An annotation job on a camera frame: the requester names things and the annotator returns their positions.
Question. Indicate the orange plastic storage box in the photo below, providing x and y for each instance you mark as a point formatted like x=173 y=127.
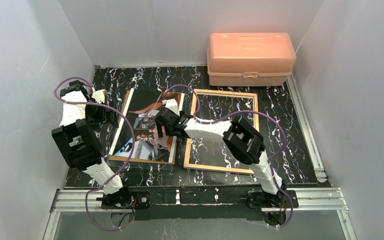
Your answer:
x=263 y=59

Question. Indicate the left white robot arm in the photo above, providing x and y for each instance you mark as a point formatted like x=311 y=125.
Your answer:
x=84 y=110

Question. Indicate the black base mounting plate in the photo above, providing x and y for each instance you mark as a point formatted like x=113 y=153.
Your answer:
x=201 y=202

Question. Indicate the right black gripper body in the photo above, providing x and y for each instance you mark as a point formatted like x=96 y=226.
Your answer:
x=165 y=122

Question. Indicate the printed photo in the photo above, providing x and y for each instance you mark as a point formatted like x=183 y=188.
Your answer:
x=147 y=127

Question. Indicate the brown backing board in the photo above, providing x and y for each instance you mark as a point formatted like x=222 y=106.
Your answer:
x=142 y=161

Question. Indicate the aluminium rail frame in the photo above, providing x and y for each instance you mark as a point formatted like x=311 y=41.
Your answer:
x=322 y=213

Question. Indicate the picture frame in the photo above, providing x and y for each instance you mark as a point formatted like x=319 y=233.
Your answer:
x=207 y=151

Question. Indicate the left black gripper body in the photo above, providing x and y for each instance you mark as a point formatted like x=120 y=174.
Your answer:
x=104 y=117

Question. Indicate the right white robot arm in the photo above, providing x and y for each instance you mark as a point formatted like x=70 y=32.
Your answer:
x=241 y=138

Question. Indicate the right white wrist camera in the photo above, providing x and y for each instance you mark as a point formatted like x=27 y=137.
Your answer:
x=172 y=105

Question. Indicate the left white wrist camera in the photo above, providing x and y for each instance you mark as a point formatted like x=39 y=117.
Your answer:
x=100 y=96

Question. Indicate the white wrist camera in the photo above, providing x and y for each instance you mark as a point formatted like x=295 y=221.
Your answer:
x=100 y=96
x=172 y=105

